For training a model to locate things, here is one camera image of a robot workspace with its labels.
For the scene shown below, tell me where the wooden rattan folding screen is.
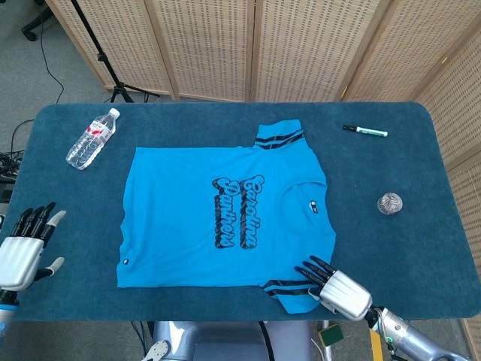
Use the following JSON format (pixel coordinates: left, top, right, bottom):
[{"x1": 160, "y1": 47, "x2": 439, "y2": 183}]
[{"x1": 44, "y1": 0, "x2": 481, "y2": 361}]

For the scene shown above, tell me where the blue printed t-shirt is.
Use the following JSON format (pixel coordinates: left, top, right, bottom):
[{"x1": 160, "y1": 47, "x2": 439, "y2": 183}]
[{"x1": 116, "y1": 119, "x2": 337, "y2": 315}]

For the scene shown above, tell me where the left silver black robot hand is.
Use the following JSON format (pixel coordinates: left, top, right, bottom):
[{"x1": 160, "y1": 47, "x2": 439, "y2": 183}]
[{"x1": 0, "y1": 202, "x2": 68, "y2": 293}]

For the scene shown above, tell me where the clear plastic water bottle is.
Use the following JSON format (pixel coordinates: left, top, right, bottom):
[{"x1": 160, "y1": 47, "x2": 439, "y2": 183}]
[{"x1": 65, "y1": 108, "x2": 121, "y2": 171}]

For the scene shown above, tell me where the black office chair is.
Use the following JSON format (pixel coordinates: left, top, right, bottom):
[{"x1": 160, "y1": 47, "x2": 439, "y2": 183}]
[{"x1": 21, "y1": 0, "x2": 54, "y2": 42}]

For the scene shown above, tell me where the black box device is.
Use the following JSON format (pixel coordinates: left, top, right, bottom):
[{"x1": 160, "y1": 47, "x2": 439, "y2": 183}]
[{"x1": 0, "y1": 180, "x2": 16, "y2": 204}]

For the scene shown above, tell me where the white marker pen black cap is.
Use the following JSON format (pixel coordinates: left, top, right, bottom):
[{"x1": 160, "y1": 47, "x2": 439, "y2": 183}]
[{"x1": 342, "y1": 124, "x2": 389, "y2": 138}]

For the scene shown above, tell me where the black tripod stand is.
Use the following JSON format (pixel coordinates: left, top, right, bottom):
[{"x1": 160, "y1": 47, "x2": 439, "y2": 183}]
[{"x1": 70, "y1": 0, "x2": 161, "y2": 104}]

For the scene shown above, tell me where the white metal bracket plate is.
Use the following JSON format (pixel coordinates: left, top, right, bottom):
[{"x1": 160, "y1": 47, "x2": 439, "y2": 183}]
[{"x1": 144, "y1": 340, "x2": 171, "y2": 361}]

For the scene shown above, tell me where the yellow floor tape strip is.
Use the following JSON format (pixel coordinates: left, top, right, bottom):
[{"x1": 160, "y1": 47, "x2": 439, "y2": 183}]
[{"x1": 368, "y1": 326, "x2": 384, "y2": 361}]

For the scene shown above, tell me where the thin black floor cable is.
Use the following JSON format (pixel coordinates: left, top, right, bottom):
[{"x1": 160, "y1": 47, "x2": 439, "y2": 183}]
[{"x1": 39, "y1": 22, "x2": 65, "y2": 105}]

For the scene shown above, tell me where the black cable bundle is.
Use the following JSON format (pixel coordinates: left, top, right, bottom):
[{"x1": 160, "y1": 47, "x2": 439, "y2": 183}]
[{"x1": 0, "y1": 119, "x2": 35, "y2": 181}]

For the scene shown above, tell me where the blue carpet table cover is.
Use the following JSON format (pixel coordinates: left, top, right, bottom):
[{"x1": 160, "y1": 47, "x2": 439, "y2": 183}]
[{"x1": 6, "y1": 102, "x2": 479, "y2": 323}]

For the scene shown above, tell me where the thick black torso cable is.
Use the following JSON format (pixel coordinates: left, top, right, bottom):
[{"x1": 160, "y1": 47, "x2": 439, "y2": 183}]
[{"x1": 258, "y1": 320, "x2": 274, "y2": 361}]

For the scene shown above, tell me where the grey robot torso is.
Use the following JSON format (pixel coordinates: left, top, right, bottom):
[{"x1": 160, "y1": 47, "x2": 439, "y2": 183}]
[{"x1": 152, "y1": 320, "x2": 313, "y2": 361}]

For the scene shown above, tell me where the green yellow sponge block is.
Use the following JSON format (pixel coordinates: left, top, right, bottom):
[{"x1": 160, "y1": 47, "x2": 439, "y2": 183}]
[{"x1": 317, "y1": 323, "x2": 345, "y2": 347}]

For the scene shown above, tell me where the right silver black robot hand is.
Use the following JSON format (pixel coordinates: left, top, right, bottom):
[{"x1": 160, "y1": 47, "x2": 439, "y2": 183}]
[{"x1": 294, "y1": 255, "x2": 374, "y2": 322}]

